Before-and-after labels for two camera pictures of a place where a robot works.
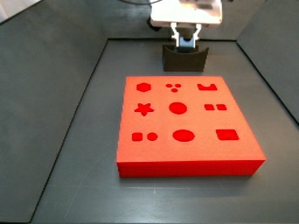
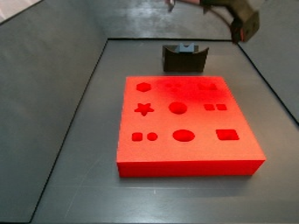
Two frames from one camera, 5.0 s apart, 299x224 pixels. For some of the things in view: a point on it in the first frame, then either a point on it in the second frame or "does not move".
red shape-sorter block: x=181 y=129 does not move
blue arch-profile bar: x=185 y=43 to x=184 y=49
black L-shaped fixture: x=183 y=59 does not move
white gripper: x=185 y=11 to x=241 y=10
